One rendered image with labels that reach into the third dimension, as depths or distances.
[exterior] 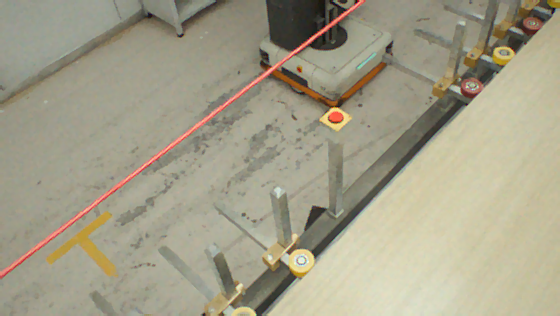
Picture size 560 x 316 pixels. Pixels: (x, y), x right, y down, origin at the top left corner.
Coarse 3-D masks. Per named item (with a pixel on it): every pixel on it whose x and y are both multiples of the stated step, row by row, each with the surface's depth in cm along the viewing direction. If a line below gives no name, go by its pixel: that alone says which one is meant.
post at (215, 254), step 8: (208, 248) 132; (216, 248) 132; (208, 256) 134; (216, 256) 132; (224, 256) 136; (216, 264) 135; (224, 264) 138; (216, 272) 140; (224, 272) 140; (216, 280) 147; (224, 280) 143; (232, 280) 147; (224, 288) 146; (232, 288) 150; (232, 296) 152; (240, 304) 160
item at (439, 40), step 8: (416, 32) 230; (424, 32) 227; (432, 32) 227; (432, 40) 226; (440, 40) 223; (448, 40) 222; (448, 48) 222; (464, 48) 218; (464, 56) 219; (488, 56) 214; (488, 64) 213; (496, 64) 210
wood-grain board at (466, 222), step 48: (528, 48) 207; (480, 96) 192; (528, 96) 190; (432, 144) 179; (480, 144) 177; (528, 144) 175; (432, 192) 166; (480, 192) 164; (528, 192) 163; (384, 240) 156; (432, 240) 155; (480, 240) 153; (528, 240) 152; (336, 288) 147; (384, 288) 146; (432, 288) 145; (480, 288) 144; (528, 288) 143
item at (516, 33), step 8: (448, 8) 240; (456, 8) 237; (464, 8) 236; (464, 16) 236; (472, 16) 233; (480, 16) 232; (496, 24) 227; (512, 32) 224; (520, 32) 222; (528, 40) 220
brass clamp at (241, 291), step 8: (240, 288) 155; (216, 296) 153; (224, 296) 153; (240, 296) 155; (208, 304) 152; (216, 304) 152; (224, 304) 151; (232, 304) 154; (208, 312) 150; (216, 312) 150
